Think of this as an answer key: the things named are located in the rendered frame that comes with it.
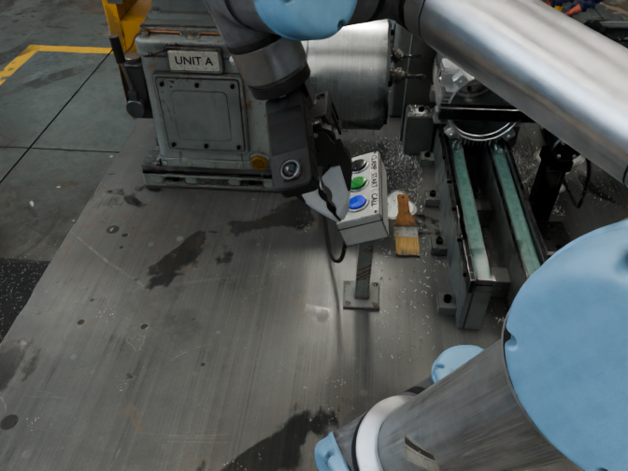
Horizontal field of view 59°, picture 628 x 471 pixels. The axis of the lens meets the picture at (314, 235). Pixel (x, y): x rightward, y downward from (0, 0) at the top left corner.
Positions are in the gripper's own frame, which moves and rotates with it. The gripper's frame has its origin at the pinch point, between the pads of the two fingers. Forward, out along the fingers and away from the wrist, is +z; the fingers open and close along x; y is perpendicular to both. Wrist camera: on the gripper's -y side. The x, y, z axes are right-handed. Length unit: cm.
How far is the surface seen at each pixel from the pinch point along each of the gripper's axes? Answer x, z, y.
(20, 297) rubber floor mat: 153, 61, 77
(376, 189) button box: -3.0, 8.1, 14.6
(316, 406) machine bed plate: 14.3, 30.9, -7.3
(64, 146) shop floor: 179, 52, 182
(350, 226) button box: 1.4, 9.2, 8.5
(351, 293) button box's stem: 9.3, 32.3, 16.8
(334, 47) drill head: 3, 0, 54
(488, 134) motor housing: -23, 30, 54
